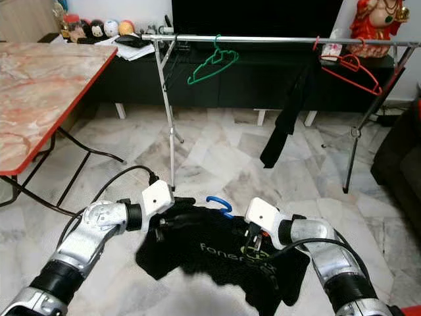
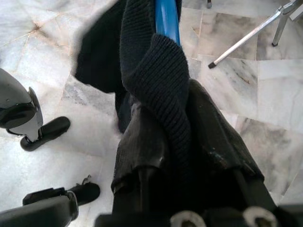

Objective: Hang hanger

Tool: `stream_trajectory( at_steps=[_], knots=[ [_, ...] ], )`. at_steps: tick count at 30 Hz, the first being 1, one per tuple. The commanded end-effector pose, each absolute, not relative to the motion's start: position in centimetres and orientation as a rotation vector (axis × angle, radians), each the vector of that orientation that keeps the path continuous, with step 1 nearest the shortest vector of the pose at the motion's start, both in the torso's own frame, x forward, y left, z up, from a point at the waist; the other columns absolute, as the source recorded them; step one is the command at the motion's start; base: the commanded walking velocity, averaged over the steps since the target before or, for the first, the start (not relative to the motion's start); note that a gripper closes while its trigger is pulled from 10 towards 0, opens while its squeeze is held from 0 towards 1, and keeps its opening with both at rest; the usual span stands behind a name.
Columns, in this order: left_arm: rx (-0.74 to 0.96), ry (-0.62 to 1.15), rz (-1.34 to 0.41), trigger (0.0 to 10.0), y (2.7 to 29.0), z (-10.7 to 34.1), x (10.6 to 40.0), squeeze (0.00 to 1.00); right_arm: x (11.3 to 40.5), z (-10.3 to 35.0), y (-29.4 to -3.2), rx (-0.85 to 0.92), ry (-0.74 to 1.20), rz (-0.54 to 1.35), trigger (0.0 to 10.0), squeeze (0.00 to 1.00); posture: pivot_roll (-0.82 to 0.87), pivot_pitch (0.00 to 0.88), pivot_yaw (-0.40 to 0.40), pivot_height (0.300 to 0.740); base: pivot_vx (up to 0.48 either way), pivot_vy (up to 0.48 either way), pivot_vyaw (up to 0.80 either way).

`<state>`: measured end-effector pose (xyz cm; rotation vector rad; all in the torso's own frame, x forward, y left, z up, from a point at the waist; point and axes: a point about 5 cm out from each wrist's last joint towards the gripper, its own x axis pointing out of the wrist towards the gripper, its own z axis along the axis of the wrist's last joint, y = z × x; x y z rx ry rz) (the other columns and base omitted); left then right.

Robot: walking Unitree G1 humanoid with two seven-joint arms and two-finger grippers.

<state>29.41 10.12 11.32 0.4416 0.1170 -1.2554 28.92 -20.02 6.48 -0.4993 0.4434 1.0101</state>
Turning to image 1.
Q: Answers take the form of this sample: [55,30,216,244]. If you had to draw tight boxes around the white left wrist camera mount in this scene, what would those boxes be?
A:
[139,180,175,231]

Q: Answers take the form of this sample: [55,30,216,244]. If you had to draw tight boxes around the white round figurine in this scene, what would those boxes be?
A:
[103,20,119,38]

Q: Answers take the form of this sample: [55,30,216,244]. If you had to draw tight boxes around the black flat case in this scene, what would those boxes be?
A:
[115,35,149,49]

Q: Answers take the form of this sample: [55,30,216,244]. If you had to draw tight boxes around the black head figurine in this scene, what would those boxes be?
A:
[89,20,105,39]

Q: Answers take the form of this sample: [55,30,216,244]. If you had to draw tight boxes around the red gold statue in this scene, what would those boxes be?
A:
[350,0,407,60]

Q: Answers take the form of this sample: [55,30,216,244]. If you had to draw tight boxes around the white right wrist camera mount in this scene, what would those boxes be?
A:
[245,197,287,241]

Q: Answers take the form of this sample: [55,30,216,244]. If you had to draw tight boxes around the light wooden sideboard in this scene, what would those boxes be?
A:
[0,0,60,43]

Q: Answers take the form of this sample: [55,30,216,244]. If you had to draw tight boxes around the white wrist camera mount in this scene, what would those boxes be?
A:
[245,197,287,241]
[139,180,175,231]

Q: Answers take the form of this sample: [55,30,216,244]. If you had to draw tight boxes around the white paper sheets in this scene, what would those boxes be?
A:
[95,36,159,61]

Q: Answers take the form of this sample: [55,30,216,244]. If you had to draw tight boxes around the red plastic stool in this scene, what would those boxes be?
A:
[389,305,421,316]

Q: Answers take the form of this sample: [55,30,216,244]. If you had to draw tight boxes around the black logo t-shirt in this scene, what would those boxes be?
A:
[135,204,311,316]
[260,46,318,169]

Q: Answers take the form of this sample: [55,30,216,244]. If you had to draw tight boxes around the gold trophy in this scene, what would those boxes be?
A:
[54,2,72,40]

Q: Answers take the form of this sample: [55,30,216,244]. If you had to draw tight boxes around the blue plastic hanger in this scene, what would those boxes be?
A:
[206,196,234,218]

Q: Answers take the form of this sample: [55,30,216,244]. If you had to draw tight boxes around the marble pattern folding table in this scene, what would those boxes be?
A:
[0,43,126,218]

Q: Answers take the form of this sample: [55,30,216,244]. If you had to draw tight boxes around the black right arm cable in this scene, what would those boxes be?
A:
[263,236,369,277]

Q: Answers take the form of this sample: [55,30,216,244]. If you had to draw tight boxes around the white pink tissue box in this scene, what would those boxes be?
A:
[321,43,343,61]

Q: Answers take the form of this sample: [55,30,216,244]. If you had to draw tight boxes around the black flat television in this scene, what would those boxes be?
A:
[171,0,345,37]

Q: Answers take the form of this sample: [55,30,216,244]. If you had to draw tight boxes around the silver metal clothes rack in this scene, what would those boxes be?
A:
[141,34,421,195]

